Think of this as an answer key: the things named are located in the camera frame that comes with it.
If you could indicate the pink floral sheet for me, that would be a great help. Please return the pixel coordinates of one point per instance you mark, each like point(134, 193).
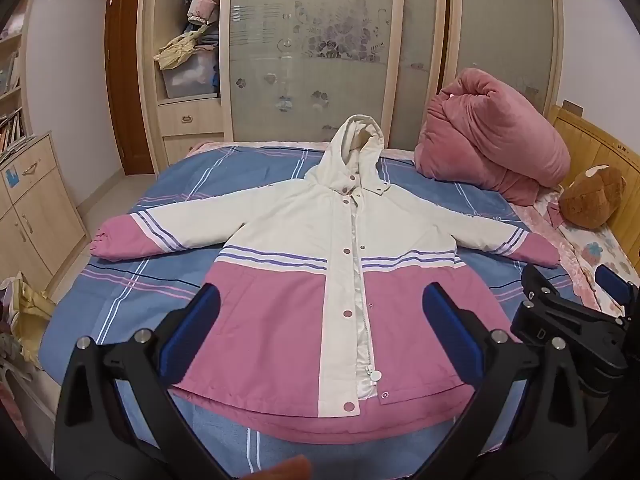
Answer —
point(590, 252)

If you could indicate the beige cloth bag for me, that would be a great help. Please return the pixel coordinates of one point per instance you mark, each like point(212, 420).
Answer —
point(177, 50)

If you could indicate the wardrobe with frosted glass doors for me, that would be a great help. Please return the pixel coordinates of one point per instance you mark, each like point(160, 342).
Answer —
point(310, 85)

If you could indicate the yellow cloth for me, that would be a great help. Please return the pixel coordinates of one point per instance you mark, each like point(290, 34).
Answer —
point(27, 315)

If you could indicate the light wooden cabinet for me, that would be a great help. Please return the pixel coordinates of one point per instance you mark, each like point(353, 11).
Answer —
point(40, 210)

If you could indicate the white and pink hooded jacket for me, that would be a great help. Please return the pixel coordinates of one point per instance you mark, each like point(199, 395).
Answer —
point(280, 320)

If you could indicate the clear plastic storage box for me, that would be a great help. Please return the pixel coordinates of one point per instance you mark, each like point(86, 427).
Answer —
point(192, 75)

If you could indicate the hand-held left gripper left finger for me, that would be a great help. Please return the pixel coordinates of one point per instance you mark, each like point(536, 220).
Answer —
point(192, 332)

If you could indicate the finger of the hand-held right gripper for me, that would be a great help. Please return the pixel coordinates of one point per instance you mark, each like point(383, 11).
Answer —
point(542, 292)
point(616, 282)

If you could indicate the wooden bed headboard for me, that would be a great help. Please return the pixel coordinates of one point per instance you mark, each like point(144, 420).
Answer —
point(595, 140)

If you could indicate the blue striped bedsheet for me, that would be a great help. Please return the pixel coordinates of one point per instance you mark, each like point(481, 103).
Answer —
point(210, 165)

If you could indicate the brown wooden door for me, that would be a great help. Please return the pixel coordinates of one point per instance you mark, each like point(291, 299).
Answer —
point(127, 85)

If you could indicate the folded pink quilt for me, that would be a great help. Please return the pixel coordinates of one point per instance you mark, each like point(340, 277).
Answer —
point(490, 135)

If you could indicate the brown plush toy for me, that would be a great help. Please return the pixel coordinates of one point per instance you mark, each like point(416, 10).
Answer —
point(592, 195)

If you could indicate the wooden bookshelf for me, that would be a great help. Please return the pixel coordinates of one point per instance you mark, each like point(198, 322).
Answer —
point(12, 60)

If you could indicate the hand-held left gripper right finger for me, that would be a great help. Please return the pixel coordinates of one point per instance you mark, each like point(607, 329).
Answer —
point(450, 332)

